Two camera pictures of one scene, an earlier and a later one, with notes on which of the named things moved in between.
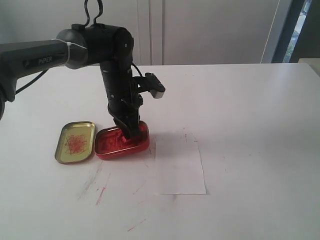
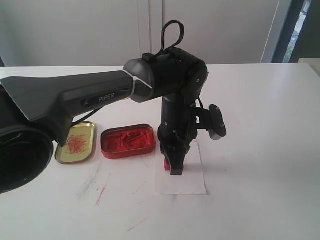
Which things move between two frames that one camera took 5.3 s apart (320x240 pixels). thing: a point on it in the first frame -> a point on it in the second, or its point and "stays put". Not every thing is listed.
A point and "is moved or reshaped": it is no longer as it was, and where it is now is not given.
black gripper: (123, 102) -> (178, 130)
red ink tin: (111, 142) is moved or reshaped
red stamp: (132, 142) -> (167, 166)
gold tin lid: (76, 142) stays put
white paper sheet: (179, 164) stays put
